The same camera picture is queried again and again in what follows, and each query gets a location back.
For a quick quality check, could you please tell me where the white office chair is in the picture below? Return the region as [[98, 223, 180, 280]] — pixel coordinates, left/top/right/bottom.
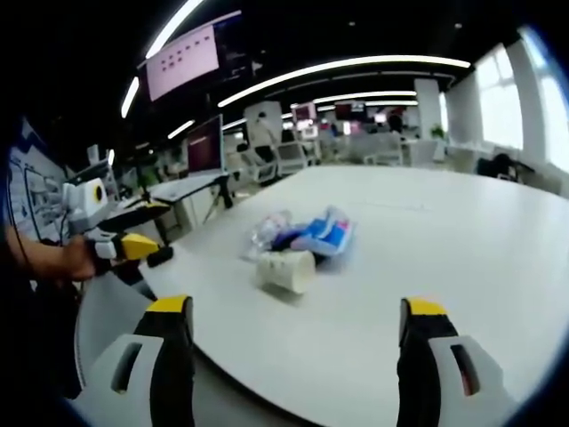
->
[[275, 140, 312, 177]]

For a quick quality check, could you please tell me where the black cable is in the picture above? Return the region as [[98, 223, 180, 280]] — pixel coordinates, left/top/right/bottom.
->
[[6, 159, 35, 286]]

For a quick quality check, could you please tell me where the white office desk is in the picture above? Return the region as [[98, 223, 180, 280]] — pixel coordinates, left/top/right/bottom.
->
[[148, 172, 235, 237]]

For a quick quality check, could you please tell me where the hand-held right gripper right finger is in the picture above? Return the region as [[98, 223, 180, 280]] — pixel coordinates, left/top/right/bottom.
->
[[396, 296, 519, 427]]

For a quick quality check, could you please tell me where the desk computer monitor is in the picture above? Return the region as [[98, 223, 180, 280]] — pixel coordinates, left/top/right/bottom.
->
[[185, 113, 225, 180]]

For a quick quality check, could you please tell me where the white paper cup item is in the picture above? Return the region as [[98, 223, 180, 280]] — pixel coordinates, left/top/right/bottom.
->
[[254, 250, 317, 295]]

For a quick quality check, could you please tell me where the person's left hand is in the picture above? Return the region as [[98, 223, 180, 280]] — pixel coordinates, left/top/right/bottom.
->
[[61, 234, 102, 282]]

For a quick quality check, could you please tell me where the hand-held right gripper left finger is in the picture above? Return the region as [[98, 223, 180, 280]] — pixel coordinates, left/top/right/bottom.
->
[[85, 294, 196, 427]]

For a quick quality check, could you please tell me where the clear plastic wrapper item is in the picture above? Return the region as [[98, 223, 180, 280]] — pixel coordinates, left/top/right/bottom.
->
[[241, 210, 304, 263]]

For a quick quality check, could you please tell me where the black tripod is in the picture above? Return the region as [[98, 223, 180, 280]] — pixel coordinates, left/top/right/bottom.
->
[[203, 176, 236, 223]]

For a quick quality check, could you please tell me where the hanging display screen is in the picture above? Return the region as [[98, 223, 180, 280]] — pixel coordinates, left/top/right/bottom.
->
[[140, 9, 244, 104]]

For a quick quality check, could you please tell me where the blue packet item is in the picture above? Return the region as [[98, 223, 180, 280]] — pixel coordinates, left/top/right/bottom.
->
[[298, 205, 358, 270]]

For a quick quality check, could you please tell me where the white table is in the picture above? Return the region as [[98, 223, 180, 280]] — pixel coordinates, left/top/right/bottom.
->
[[74, 165, 569, 427]]

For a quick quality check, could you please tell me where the wall poster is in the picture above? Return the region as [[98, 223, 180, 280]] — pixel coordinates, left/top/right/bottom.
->
[[7, 117, 70, 244]]

